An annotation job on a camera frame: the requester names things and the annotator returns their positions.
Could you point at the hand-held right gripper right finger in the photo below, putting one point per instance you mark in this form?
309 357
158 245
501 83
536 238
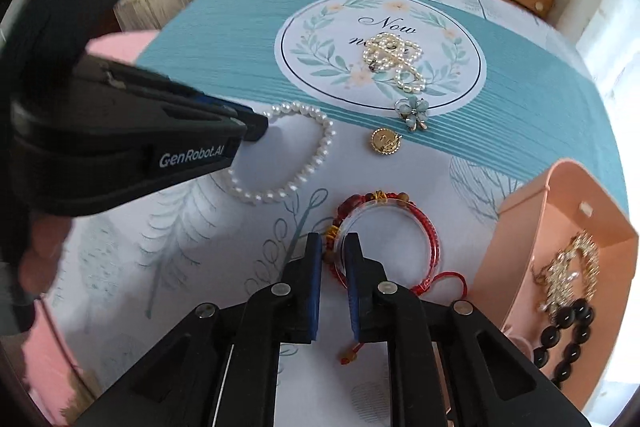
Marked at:
353 294

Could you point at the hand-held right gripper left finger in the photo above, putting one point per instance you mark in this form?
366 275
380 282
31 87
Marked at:
314 292

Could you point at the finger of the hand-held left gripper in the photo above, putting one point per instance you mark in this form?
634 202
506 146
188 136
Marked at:
175 92
255 127

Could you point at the pink plastic box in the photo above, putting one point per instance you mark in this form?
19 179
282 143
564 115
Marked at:
520 232

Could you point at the person's left hand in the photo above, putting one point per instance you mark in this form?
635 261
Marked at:
45 252

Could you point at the pink cloth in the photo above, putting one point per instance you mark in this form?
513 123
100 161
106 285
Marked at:
122 48

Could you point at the teal leaf-print tablecloth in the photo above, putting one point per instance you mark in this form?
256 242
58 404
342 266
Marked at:
225 32

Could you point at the round gold pendant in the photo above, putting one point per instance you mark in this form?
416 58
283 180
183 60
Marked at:
384 141

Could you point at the pale blue flower brooch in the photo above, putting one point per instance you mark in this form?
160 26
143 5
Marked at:
413 111

